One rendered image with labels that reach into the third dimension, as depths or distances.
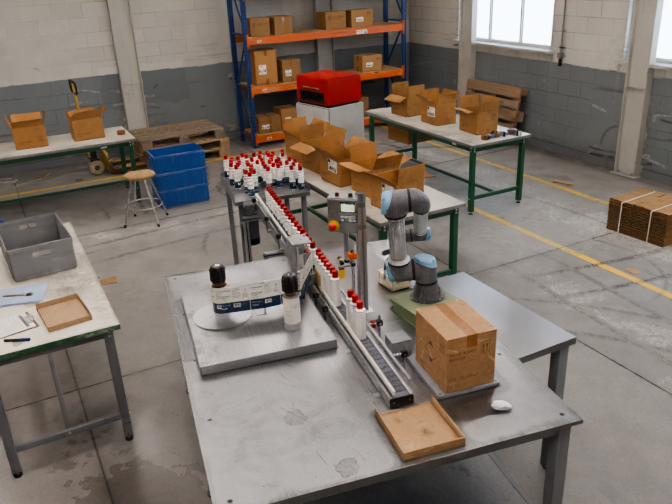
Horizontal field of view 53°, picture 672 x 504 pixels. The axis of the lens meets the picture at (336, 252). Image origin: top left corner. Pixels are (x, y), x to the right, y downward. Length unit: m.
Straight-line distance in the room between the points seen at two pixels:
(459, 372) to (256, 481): 0.97
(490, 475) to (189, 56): 8.51
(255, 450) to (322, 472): 0.30
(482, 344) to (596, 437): 1.50
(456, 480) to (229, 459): 1.26
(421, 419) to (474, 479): 0.75
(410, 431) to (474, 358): 0.43
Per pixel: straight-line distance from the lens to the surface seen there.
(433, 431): 2.82
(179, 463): 4.10
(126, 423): 4.28
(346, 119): 8.96
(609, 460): 4.15
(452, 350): 2.89
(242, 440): 2.83
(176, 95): 10.83
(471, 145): 7.13
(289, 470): 2.67
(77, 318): 4.06
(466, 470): 3.59
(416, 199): 3.30
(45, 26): 10.42
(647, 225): 7.01
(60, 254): 4.68
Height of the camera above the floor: 2.59
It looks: 23 degrees down
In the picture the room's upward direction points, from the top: 3 degrees counter-clockwise
